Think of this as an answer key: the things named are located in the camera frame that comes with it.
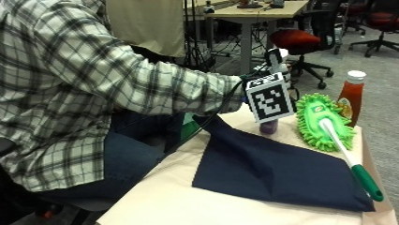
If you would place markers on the light wooden desk grey legs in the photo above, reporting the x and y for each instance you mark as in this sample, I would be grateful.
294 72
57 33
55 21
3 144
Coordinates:
257 12

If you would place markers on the black tripod stand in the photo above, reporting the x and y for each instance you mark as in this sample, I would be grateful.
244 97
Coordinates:
194 40

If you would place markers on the purple cup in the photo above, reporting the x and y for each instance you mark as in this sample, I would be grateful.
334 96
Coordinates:
269 127

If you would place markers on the white cube of black markers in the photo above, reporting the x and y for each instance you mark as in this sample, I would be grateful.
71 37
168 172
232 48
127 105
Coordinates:
270 100

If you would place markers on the red ketchup bottle white cap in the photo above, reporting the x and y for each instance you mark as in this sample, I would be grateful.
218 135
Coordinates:
353 97

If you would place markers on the beige tablecloth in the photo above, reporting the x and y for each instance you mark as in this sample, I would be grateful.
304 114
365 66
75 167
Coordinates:
175 193

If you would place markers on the red office chair black base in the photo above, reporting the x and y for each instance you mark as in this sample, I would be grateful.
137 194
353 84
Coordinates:
297 40
381 22

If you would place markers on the green object under table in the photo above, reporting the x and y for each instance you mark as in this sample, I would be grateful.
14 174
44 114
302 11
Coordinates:
189 125

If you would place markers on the beige panel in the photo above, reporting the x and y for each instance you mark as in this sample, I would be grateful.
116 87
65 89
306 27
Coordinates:
145 25

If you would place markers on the the person in plaid shirt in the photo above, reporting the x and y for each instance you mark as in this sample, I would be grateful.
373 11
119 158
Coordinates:
54 93

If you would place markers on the dark box on desk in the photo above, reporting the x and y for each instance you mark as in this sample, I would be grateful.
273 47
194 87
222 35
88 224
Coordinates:
277 3

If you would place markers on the small dark object on desk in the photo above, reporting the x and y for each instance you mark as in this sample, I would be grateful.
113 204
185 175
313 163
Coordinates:
209 7

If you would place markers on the navy blue cloth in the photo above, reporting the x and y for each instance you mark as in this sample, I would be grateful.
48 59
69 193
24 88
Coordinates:
274 168

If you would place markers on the dark flat object on desk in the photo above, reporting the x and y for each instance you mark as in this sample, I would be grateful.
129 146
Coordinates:
249 4

